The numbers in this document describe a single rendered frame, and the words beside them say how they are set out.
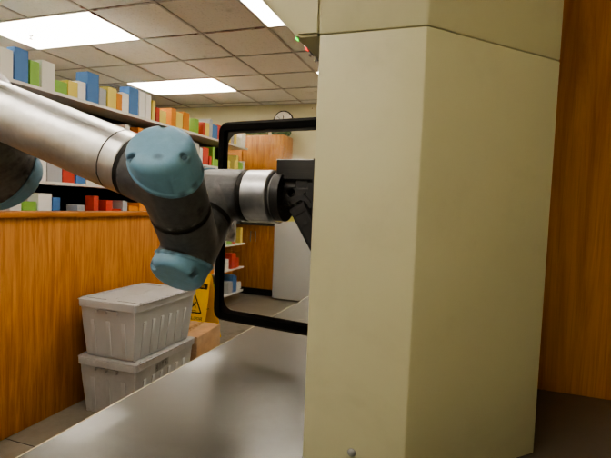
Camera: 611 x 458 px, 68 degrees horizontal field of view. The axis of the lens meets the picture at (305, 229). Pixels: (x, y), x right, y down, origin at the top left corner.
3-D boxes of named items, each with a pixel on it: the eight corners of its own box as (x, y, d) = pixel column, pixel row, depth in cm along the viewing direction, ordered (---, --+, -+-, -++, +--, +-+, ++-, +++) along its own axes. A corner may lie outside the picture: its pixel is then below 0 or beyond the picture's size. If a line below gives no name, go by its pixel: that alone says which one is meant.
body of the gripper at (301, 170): (356, 158, 57) (268, 157, 61) (353, 226, 58) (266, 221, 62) (368, 164, 64) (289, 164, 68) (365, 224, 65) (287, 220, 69)
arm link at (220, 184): (185, 232, 70) (206, 193, 75) (248, 236, 67) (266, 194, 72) (162, 196, 65) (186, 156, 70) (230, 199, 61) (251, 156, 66)
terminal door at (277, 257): (352, 344, 80) (363, 114, 77) (213, 318, 93) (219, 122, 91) (354, 343, 80) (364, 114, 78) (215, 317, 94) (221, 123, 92)
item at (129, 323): (196, 336, 301) (198, 287, 299) (135, 365, 244) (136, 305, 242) (145, 328, 315) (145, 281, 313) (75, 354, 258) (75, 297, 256)
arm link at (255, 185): (237, 221, 63) (263, 220, 71) (267, 223, 62) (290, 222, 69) (240, 166, 63) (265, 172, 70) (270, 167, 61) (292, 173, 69)
